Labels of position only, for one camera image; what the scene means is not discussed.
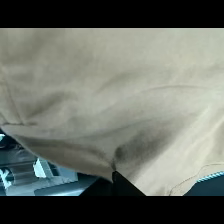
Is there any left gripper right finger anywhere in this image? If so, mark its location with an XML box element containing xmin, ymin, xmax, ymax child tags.
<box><xmin>112</xmin><ymin>170</ymin><xmax>147</xmax><ymax>197</ymax></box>

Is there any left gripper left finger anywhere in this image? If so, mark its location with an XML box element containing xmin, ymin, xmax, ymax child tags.
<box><xmin>85</xmin><ymin>179</ymin><xmax>114</xmax><ymax>197</ymax></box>

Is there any tan T-shirt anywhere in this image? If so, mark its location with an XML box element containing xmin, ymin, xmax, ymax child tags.
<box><xmin>0</xmin><ymin>27</ymin><xmax>224</xmax><ymax>197</ymax></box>

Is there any silver frame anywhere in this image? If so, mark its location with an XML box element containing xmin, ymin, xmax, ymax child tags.
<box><xmin>0</xmin><ymin>132</ymin><xmax>80</xmax><ymax>197</ymax></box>

